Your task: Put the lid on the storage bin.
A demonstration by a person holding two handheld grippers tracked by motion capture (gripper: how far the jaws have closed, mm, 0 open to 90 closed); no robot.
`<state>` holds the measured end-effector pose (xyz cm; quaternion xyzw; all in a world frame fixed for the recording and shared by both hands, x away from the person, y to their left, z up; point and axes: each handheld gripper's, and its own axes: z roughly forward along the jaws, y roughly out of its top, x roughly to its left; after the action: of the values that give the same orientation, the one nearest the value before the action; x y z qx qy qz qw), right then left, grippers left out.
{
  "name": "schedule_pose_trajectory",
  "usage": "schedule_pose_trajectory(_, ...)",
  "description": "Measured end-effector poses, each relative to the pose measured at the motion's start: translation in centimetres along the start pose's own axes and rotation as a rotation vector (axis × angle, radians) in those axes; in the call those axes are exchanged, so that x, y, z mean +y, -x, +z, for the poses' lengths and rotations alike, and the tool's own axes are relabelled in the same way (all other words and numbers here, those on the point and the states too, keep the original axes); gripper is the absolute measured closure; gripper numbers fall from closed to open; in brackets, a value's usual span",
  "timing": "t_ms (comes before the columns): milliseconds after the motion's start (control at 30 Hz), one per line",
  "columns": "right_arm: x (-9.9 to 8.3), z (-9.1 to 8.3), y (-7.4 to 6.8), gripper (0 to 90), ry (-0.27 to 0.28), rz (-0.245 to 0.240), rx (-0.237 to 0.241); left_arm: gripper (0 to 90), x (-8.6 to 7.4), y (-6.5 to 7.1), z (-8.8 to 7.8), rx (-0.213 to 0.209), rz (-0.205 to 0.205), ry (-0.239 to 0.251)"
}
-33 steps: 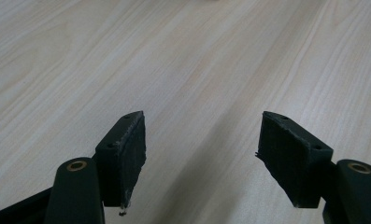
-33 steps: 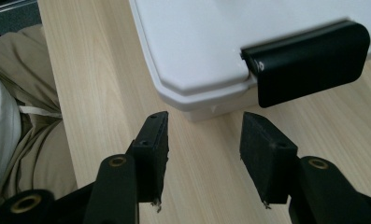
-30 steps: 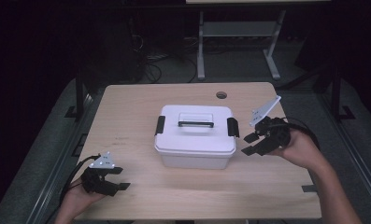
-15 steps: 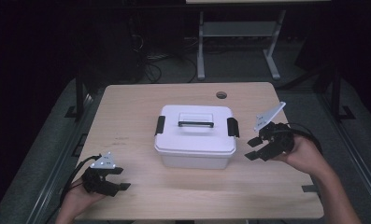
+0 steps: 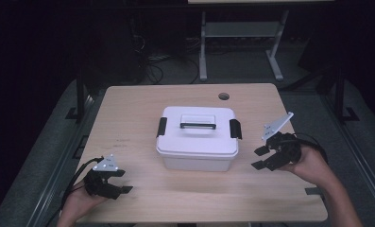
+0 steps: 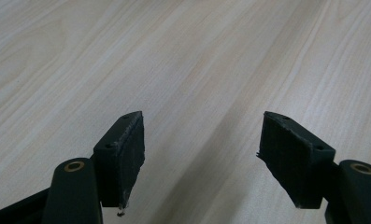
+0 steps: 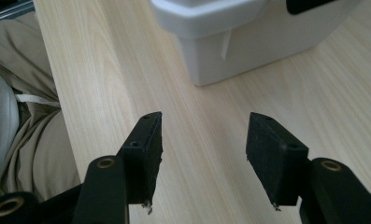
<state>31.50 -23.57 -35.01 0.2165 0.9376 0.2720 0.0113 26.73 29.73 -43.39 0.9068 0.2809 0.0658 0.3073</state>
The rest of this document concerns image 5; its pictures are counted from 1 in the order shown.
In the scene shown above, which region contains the grey metal-legged table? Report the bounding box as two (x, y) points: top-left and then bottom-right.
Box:
(187, 0), (335, 82)

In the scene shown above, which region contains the black metal stand post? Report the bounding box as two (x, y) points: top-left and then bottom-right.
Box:
(65, 67), (94, 124)
(332, 67), (361, 125)

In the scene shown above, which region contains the white plastic storage box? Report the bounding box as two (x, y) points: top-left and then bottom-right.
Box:
(161, 152), (236, 173)

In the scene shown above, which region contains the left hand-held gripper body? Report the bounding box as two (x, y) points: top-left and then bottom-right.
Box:
(83, 153), (122, 201)

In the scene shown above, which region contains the right hand-held gripper black cable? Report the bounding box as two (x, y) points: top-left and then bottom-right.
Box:
(293, 131), (330, 165)

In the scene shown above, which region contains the left hand-held gripper black cable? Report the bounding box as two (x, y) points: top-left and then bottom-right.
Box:
(44, 156), (105, 227)

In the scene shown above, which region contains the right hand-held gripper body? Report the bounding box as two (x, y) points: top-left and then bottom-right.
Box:
(261, 112), (302, 171)

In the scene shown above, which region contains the person's left hand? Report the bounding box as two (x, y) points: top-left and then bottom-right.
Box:
(56, 182), (106, 227)

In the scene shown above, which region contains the dark table edge bracket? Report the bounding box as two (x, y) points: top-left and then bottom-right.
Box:
(304, 186), (323, 197)

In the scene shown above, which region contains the person's right hand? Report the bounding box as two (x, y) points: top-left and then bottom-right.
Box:
(279, 147), (334, 190)

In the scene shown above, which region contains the hand-held gripper black cable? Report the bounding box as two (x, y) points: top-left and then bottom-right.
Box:
(44, 156), (105, 227)
(293, 131), (330, 165)

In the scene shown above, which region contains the white box lid black handle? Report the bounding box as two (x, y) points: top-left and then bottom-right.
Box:
(155, 106), (244, 158)

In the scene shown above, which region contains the tangle of black floor cables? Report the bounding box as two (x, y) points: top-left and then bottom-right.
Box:
(129, 32), (202, 85)

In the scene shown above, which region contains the aluminium frame rail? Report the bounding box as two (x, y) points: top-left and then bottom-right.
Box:
(26, 91), (109, 227)
(320, 91), (375, 220)

